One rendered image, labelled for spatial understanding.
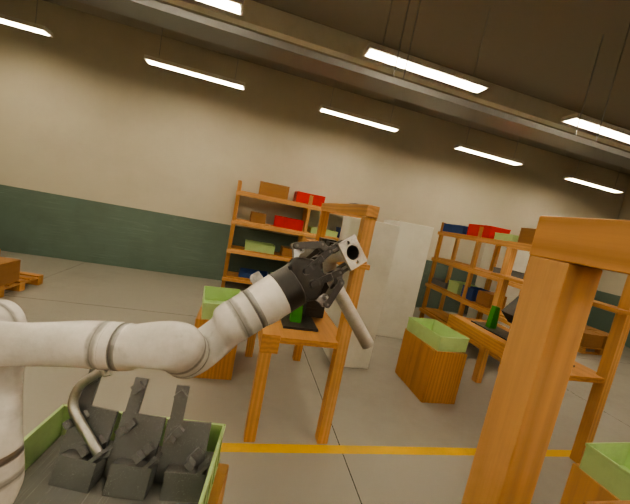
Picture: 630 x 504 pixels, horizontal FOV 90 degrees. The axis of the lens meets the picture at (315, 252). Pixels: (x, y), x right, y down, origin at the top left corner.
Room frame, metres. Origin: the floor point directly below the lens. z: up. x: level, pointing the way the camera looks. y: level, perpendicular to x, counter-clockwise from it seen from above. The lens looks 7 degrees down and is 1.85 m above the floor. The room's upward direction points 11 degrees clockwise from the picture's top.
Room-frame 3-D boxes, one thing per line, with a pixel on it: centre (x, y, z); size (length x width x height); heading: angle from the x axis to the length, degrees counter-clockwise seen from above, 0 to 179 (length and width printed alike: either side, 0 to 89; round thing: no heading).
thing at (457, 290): (5.93, -3.10, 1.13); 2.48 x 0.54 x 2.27; 14
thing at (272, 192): (6.85, 0.34, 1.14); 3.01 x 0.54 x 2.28; 104
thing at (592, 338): (7.24, -6.56, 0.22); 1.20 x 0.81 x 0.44; 107
